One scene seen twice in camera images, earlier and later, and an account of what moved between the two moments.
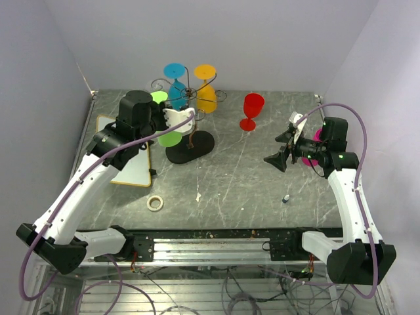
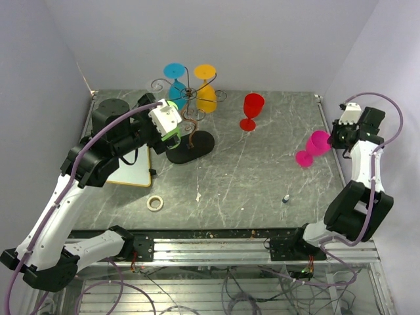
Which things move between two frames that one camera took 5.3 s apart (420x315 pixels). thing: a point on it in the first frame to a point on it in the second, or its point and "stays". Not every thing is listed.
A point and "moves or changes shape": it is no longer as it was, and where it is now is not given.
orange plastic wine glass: [206, 98] stays
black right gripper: [279, 159] to [333, 139]
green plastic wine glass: [172, 138] moves or changes shape
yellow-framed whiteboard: [136, 173] stays
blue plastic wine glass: [178, 92] stays
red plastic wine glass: [252, 105] stays
